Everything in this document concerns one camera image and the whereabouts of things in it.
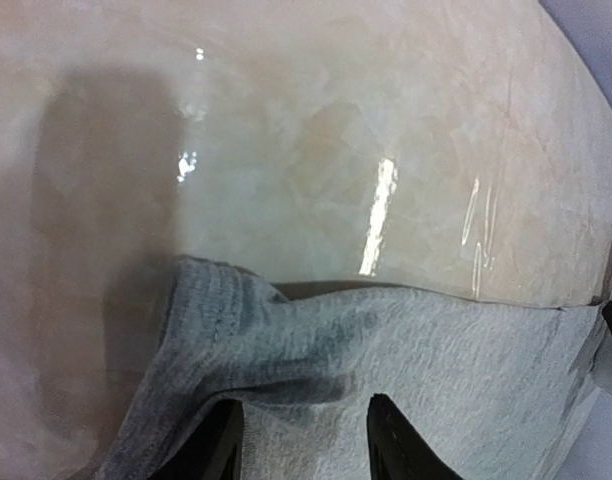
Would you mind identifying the grey t-shirt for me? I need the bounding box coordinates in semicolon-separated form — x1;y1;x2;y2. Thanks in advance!
96;258;603;479

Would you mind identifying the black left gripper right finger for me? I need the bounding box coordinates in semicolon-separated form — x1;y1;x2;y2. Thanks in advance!
367;394;462;480

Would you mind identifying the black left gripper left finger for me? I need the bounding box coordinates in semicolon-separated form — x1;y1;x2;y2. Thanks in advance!
150;400;244;480

